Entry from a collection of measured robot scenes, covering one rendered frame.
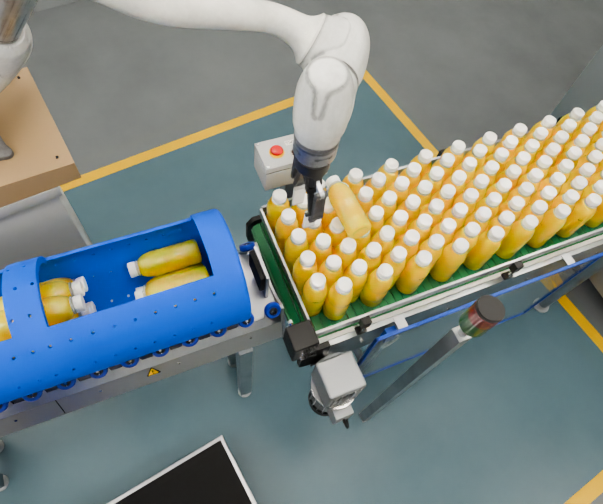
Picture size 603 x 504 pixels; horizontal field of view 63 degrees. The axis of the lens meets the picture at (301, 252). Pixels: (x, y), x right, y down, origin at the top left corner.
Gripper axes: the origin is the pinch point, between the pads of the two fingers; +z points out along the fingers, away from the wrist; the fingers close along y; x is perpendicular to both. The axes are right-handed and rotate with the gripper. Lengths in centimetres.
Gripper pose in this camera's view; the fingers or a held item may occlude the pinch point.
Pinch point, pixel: (304, 207)
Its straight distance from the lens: 117.6
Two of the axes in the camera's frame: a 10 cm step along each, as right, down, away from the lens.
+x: 9.2, -2.9, 2.5
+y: 3.7, 8.3, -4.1
